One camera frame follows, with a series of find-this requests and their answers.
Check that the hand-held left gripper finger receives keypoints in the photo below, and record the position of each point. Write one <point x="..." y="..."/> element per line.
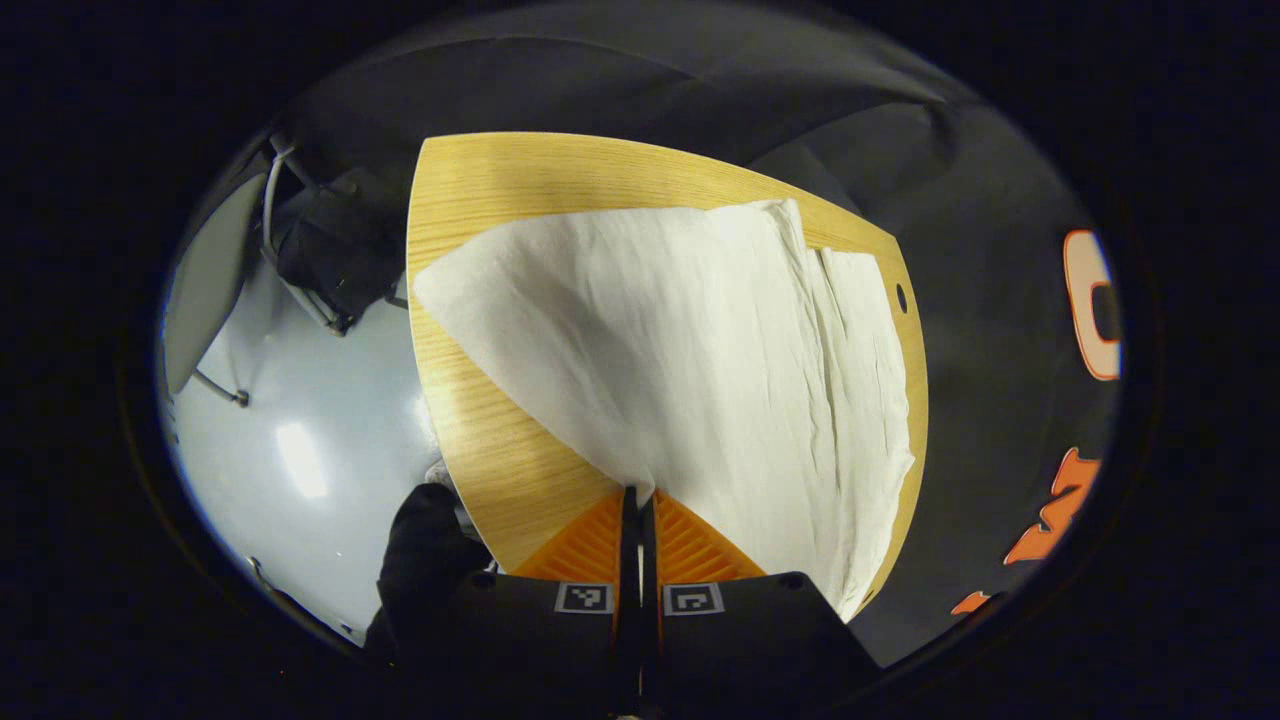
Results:
<point x="649" y="545"/>
<point x="629" y="540"/>

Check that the white jeans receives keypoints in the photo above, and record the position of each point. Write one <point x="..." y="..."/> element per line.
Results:
<point x="680" y="350"/>

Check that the person's dark clothing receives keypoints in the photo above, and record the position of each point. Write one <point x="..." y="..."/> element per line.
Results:
<point x="420" y="560"/>

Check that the grey chair with metal frame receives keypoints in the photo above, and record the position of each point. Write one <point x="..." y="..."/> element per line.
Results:
<point x="205" y="280"/>

